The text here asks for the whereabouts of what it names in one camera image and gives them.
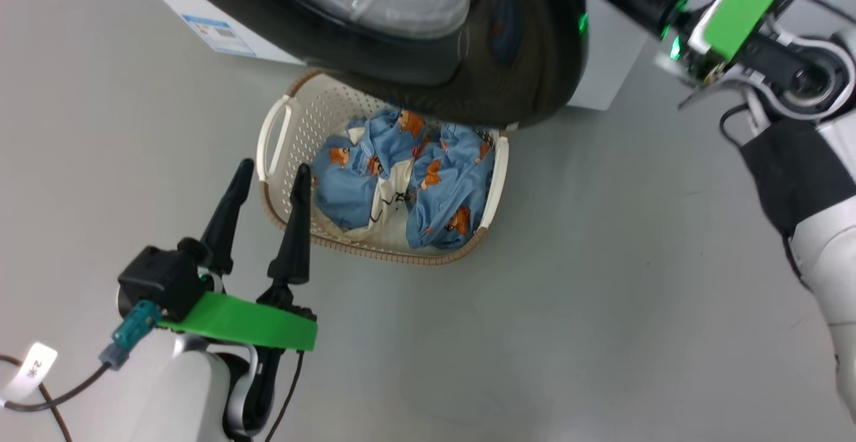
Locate white paper cable tag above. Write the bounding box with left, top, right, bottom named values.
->
left=0, top=342, right=58, bottom=406

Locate white washing machine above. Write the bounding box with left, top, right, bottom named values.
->
left=126, top=0, right=684, bottom=112

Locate blue bear print garment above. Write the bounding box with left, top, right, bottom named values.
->
left=405, top=124, right=497, bottom=250
left=313, top=109, right=442, bottom=232

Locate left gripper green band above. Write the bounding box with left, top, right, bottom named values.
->
left=158, top=158, right=318, bottom=351

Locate black right arm cable loop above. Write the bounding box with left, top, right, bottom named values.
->
left=720, top=103, right=751, bottom=148

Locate black left camera cable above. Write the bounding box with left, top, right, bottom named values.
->
left=3, top=364, right=111, bottom=413

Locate black glass washing machine door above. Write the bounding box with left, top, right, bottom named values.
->
left=157, top=0, right=591, bottom=130

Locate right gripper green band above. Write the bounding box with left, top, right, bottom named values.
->
left=585, top=0, right=813, bottom=88

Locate cream perforated laundry basket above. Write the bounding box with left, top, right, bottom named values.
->
left=256, top=70, right=510, bottom=267

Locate thin brown left arm cable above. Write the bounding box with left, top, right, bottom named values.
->
left=0, top=355, right=73, bottom=442

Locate blue energy label sticker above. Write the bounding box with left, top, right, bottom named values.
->
left=182, top=14, right=257, bottom=57

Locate teal left camera connector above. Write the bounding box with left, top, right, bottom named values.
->
left=99, top=300, right=163, bottom=370

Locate cream cloth garment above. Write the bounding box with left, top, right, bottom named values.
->
left=344, top=128, right=417, bottom=241

